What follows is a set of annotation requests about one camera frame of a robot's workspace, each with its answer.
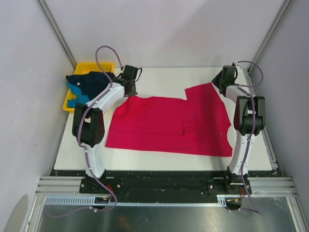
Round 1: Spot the pink t shirt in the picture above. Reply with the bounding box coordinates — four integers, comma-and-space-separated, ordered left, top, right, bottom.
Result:
105, 83, 232, 157

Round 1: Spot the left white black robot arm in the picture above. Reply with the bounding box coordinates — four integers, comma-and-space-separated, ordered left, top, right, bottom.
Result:
72, 65, 142, 193

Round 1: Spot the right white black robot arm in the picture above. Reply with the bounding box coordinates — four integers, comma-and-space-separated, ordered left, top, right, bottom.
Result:
211, 62, 266, 194

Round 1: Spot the navy t shirt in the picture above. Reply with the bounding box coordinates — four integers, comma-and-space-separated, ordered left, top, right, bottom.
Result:
66, 71, 115, 100

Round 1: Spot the yellow plastic bin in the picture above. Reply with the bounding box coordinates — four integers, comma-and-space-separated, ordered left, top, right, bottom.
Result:
63, 62, 115, 113

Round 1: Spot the teal t shirt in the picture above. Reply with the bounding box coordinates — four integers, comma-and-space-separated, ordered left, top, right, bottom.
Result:
67, 82, 90, 108

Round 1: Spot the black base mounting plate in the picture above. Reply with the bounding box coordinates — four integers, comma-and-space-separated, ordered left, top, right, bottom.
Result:
50, 170, 282, 204

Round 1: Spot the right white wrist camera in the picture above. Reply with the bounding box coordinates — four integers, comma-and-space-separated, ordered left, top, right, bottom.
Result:
232, 61, 242, 71

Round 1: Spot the right aluminium corner post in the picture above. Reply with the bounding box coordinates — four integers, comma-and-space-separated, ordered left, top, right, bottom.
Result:
252, 0, 294, 64

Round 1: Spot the aluminium corner post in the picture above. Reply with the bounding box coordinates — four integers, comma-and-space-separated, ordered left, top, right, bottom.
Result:
252, 0, 294, 64
36, 0, 77, 69

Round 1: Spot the left aluminium corner post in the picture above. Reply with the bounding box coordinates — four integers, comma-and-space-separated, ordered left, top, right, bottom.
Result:
36, 0, 77, 69

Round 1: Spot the grey slotted cable duct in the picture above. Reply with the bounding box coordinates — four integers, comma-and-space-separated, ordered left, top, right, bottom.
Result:
44, 195, 244, 207

